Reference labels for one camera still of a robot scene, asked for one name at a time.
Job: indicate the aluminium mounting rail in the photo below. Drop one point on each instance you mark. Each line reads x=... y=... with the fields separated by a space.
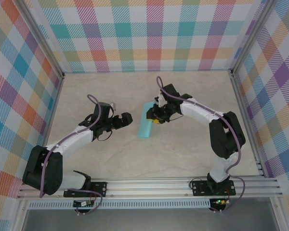
x=147 y=187

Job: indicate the aluminium right side rail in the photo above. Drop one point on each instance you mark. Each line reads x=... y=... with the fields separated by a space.
x=246 y=120

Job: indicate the right circuit board green light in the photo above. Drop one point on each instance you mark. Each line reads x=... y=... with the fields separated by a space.
x=219 y=201

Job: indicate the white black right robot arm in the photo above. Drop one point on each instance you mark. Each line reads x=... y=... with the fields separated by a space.
x=200 y=113

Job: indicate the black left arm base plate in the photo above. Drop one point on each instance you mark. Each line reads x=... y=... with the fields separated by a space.
x=98 y=188

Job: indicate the aluminium right corner post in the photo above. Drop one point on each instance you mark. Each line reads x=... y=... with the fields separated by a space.
x=251 y=36

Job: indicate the black left circuit board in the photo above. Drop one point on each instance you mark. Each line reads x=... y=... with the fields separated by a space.
x=83 y=204

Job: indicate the grey metal sheet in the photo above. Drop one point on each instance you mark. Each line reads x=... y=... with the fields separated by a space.
x=147 y=221

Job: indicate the teal paper sheet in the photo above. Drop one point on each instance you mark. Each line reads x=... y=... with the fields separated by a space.
x=144 y=128

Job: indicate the aluminium corner post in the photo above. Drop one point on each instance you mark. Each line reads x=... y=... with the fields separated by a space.
x=47 y=36
x=251 y=36

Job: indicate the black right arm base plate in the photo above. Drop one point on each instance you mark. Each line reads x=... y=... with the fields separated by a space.
x=200 y=188

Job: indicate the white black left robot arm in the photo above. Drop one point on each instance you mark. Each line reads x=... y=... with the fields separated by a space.
x=72 y=140

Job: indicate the aluminium left corner post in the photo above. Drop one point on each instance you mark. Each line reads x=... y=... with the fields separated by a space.
x=47 y=36

